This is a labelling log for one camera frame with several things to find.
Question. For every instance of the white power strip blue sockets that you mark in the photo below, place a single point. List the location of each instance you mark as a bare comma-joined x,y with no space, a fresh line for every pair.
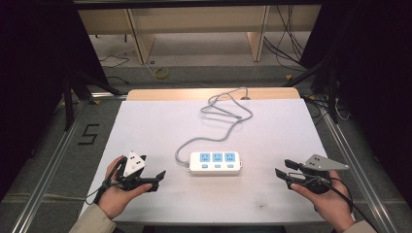
214,168

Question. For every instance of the wooden desk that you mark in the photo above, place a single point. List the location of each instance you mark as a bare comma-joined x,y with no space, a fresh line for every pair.
200,19

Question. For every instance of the yellow tape roll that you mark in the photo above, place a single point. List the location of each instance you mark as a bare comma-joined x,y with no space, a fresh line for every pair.
155,73

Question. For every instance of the person's left hand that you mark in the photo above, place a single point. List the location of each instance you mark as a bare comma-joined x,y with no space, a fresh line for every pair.
116,199

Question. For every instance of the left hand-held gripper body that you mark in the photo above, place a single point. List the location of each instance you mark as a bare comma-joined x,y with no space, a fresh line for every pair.
133,165

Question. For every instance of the person's right hand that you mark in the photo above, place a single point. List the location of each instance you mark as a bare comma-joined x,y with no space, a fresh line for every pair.
333,204

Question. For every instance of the white table mat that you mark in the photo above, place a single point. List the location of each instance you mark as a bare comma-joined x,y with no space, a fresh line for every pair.
145,129

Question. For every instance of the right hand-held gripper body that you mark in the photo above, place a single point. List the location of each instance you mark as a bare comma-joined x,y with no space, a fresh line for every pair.
319,165

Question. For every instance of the metal floor rail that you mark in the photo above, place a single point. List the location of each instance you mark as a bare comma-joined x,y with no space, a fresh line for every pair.
359,171
48,168

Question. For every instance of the black curtain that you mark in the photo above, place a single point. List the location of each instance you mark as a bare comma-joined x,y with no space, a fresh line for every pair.
375,81
32,81

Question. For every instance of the black metal stand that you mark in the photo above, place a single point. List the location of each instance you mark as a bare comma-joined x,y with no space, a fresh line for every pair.
68,103
332,97

